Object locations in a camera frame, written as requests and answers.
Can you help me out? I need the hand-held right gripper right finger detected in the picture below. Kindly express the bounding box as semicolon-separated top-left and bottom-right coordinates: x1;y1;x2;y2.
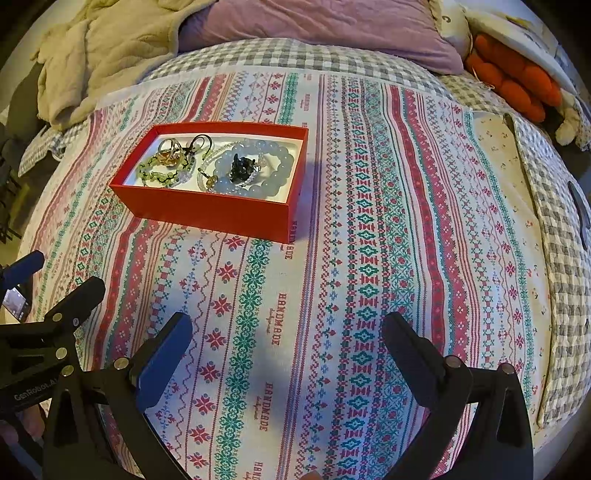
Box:
382;311;534;480

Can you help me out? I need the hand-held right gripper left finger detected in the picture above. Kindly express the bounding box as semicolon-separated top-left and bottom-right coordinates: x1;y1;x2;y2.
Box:
41;311;194;480

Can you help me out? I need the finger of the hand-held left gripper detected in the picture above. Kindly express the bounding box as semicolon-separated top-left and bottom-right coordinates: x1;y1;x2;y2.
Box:
0;250;46;290
43;275;107;331

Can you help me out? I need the green bead bracelet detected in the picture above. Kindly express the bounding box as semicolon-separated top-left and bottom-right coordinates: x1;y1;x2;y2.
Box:
137;154;195;188

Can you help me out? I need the red cardboard box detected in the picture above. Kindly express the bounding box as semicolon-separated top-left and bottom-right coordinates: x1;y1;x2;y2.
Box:
108;121;309;244

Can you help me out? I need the clear bead bracelet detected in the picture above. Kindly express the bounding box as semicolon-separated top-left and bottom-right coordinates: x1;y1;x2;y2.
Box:
196;141;267;193

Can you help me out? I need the dark charm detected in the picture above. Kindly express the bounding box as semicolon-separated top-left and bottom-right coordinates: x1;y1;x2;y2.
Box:
229;154;258;184

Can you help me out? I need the pale blue bead bracelet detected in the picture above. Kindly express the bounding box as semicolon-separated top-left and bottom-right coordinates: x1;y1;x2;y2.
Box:
213;137;296;200

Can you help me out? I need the smartphone with lit screen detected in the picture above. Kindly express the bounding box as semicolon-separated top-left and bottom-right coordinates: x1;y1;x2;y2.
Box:
2;286;30;324

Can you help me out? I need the dark furniture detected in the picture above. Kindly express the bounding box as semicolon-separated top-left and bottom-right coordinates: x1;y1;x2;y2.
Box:
0;69;29;246

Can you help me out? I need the patterned knit-print blanket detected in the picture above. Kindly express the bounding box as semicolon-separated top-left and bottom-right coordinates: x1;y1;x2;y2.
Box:
16;69;561;480

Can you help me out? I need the checked quilt with floral lining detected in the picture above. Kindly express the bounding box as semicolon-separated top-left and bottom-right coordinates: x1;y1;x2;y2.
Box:
471;110;591;431

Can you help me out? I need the beige quilted blanket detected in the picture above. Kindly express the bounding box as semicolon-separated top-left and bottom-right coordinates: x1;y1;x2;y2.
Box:
36;0;219;133

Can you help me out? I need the orange plush carrot bundle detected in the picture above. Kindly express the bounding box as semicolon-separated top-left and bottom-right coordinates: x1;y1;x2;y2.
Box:
463;34;563;124

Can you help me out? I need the grey checked bed sheet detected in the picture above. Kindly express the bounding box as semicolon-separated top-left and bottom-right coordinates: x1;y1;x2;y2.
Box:
18;36;509;160

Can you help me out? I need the cream plush toy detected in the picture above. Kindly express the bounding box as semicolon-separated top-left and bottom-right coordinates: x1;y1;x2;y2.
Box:
429;0;591;151

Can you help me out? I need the purple pillow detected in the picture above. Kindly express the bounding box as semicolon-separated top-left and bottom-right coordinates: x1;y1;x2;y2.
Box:
177;0;465;75

